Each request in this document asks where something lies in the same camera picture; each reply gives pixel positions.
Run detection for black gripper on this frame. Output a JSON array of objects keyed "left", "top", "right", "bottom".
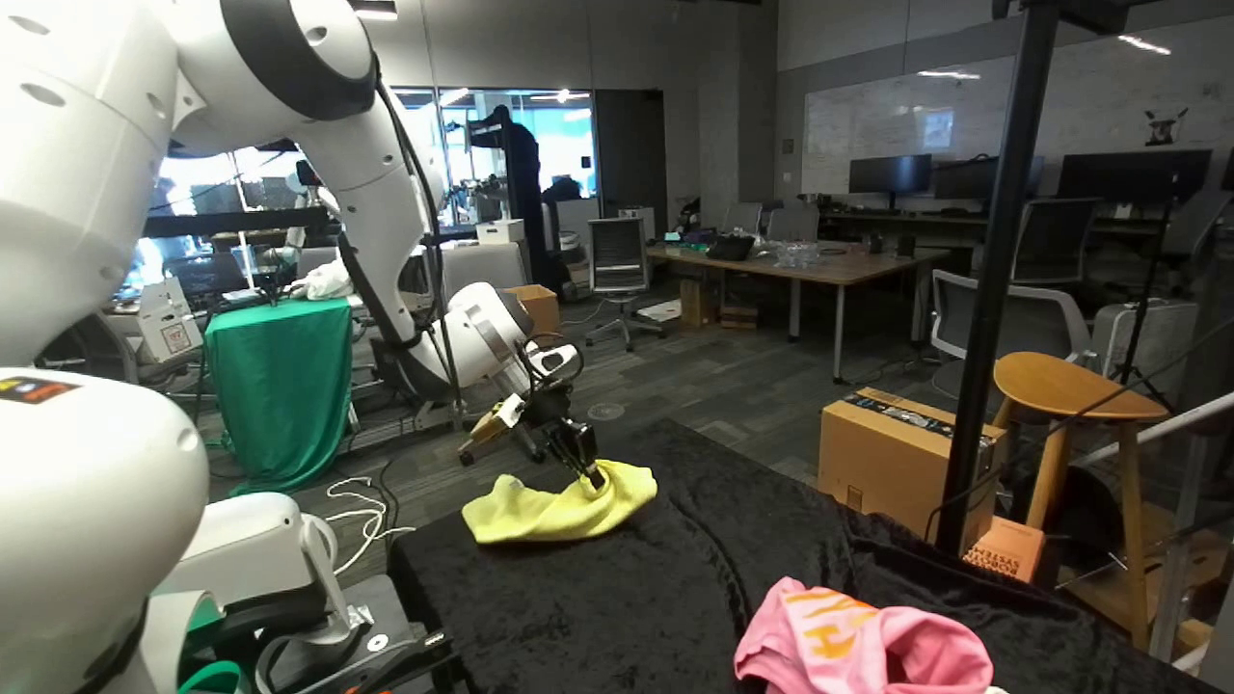
[{"left": 518, "top": 382, "right": 614, "bottom": 498}]

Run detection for bright yellow cloth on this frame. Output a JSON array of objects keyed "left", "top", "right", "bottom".
[{"left": 459, "top": 456, "right": 662, "bottom": 552}]

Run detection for pink cloth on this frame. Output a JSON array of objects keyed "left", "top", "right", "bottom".
[{"left": 727, "top": 575, "right": 995, "bottom": 694}]

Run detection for person in dark clothes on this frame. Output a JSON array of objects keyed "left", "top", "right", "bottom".
[{"left": 463, "top": 104, "right": 558, "bottom": 293}]

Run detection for black velvet tablecloth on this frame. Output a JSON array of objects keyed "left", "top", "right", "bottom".
[{"left": 387, "top": 421, "right": 1231, "bottom": 694}]

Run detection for small open cardboard box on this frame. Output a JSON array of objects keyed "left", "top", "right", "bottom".
[{"left": 510, "top": 280, "right": 566, "bottom": 347}]

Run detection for grey mesh back chair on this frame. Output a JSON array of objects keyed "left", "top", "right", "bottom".
[{"left": 587, "top": 212, "right": 672, "bottom": 354}]

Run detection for grey swivel chair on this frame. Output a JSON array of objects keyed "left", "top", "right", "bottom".
[{"left": 441, "top": 239, "right": 528, "bottom": 313}]

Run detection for cardboard box with black tape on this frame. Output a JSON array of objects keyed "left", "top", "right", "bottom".
[{"left": 812, "top": 384, "right": 1012, "bottom": 544}]

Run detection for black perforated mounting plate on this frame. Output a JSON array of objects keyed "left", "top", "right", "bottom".
[{"left": 245, "top": 569, "right": 455, "bottom": 694}]

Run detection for light wooden desk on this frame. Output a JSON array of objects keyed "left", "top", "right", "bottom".
[{"left": 647, "top": 241, "right": 918, "bottom": 384}]

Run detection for green draped table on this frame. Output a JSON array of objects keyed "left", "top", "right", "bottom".
[{"left": 202, "top": 295, "right": 357, "bottom": 498}]

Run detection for small white object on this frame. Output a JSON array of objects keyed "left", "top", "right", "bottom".
[{"left": 284, "top": 254, "right": 353, "bottom": 309}]

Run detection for black computer monitor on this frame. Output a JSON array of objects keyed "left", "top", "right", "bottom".
[
  {"left": 1051, "top": 147, "right": 1215, "bottom": 215},
  {"left": 846, "top": 155, "right": 937, "bottom": 215},
  {"left": 933, "top": 155, "right": 1049, "bottom": 209}
]

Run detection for black stand pole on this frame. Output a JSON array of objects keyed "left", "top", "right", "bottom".
[{"left": 928, "top": 0, "right": 1132, "bottom": 560}]

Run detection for white paper sign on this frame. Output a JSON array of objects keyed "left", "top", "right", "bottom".
[{"left": 131, "top": 273, "right": 208, "bottom": 366}]

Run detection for wooden stool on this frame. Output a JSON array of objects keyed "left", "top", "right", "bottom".
[{"left": 990, "top": 347, "right": 1176, "bottom": 647}]

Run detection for silver metal pole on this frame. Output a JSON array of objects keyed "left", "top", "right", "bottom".
[{"left": 1072, "top": 384, "right": 1234, "bottom": 475}]

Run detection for yellow wrist camera mount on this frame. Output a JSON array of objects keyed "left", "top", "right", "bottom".
[{"left": 455, "top": 391, "right": 531, "bottom": 467}]

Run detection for white floor cable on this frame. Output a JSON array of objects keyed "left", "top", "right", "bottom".
[{"left": 320, "top": 471, "right": 396, "bottom": 577}]

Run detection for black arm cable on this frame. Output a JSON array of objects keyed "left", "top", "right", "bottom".
[{"left": 370, "top": 74, "right": 463, "bottom": 395}]

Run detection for grey frame office chair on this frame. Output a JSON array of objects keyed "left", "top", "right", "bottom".
[{"left": 924, "top": 267, "right": 1096, "bottom": 366}]

